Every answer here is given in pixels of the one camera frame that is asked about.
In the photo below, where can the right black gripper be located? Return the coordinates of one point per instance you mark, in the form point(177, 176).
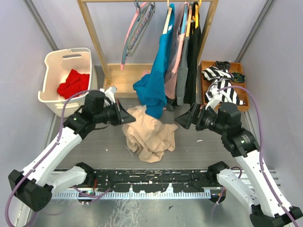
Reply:
point(194, 116)

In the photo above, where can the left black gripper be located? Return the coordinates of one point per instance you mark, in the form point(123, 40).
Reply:
point(122, 117)

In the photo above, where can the beige t shirt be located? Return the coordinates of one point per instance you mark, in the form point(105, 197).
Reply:
point(148, 137)

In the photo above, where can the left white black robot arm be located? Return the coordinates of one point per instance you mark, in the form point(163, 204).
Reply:
point(34, 185)

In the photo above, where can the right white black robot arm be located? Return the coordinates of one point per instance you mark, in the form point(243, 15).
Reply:
point(266, 205)

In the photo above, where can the black garment on hanger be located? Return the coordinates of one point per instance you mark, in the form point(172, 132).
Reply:
point(194, 42)

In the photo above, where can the blue t shirt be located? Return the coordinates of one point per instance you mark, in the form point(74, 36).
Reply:
point(150, 88)

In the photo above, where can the grey garment on hanger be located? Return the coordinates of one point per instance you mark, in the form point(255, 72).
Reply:
point(182, 73)

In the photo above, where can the pink garment on hanger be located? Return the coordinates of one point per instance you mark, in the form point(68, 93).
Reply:
point(171, 76)

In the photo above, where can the pink plastic hanger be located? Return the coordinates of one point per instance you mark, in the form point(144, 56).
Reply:
point(129, 30)

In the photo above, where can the wooden hanger with blue shirt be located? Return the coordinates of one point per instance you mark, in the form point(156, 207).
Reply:
point(166, 25)

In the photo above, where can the grey plastic hanger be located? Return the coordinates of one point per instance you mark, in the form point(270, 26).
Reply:
point(137, 30)

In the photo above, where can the wooden clothes rack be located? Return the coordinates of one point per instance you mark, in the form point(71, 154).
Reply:
point(124, 79)

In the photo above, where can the black white striped cloth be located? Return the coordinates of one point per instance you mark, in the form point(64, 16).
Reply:
point(220, 79)

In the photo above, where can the orange wooden compartment tray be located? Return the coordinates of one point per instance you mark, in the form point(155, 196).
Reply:
point(231, 67)

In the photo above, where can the red cloth in basket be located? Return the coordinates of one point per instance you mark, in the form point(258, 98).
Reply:
point(75, 82)

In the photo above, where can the dark patterned cloth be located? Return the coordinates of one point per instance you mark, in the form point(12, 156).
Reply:
point(238, 77)

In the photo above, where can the white laundry basket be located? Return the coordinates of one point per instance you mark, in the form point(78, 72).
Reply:
point(59, 64)

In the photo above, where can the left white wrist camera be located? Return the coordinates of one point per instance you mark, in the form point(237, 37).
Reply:
point(110, 95)

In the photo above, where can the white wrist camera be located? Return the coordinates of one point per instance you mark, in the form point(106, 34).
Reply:
point(214, 98)
point(110, 95)

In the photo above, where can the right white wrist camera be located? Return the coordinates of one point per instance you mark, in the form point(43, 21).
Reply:
point(214, 98)

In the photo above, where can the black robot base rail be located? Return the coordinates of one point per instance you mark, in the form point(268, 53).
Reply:
point(183, 182)

